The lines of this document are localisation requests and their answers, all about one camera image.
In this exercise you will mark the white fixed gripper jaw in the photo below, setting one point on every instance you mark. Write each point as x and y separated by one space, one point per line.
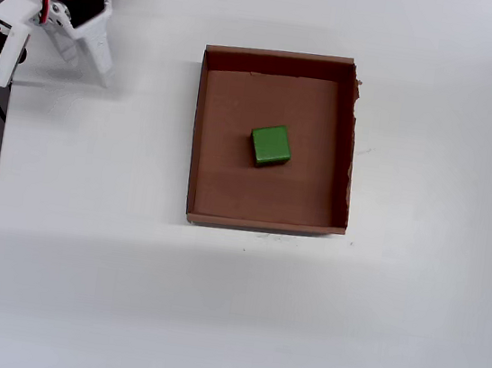
100 51

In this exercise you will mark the white moving gripper jaw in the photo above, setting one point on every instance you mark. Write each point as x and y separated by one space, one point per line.
63 37

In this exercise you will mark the green wooden cube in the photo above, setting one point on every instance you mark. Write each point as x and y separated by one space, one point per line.
271 144

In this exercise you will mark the brown cardboard box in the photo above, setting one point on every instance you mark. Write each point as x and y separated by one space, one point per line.
228 181

